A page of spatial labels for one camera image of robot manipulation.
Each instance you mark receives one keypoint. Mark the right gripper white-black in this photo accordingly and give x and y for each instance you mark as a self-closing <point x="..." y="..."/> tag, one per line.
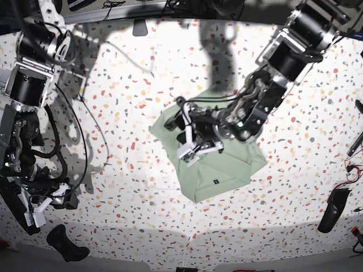
<point x="62" y="198"/>

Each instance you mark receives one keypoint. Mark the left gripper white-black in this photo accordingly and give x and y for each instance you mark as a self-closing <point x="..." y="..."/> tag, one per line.
<point x="198" y="137"/>

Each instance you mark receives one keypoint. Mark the green T-shirt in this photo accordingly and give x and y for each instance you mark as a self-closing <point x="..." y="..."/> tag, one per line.
<point x="215" y="173"/>

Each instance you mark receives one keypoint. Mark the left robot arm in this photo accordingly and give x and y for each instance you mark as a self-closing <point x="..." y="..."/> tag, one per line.
<point x="301" y="42"/>

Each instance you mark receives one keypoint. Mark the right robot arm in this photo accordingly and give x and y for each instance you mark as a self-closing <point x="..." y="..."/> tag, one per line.
<point x="33" y="170"/>

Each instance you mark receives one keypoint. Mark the long black bar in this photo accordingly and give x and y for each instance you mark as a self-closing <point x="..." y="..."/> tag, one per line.
<point x="16" y="206"/>

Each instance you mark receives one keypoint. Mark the clear plastic parts box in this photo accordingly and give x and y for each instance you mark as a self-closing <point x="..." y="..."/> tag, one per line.
<point x="5" y="81"/>

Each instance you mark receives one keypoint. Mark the black curved shell part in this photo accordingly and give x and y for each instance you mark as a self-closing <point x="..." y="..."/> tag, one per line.
<point x="336" y="204"/>

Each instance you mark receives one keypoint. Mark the black pen tool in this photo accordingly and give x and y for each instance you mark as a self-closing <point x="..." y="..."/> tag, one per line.
<point x="355" y="145"/>

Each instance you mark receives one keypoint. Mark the black curved handle piece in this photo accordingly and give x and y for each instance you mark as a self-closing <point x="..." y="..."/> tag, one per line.
<point x="57" y="238"/>

